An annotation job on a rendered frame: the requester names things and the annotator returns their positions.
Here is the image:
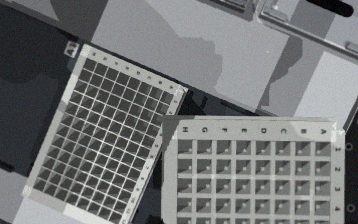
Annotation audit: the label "white well plate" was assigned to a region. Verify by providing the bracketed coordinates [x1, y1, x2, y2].
[161, 115, 345, 224]

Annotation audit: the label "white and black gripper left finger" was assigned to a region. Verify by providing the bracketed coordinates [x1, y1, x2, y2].
[147, 217, 164, 224]

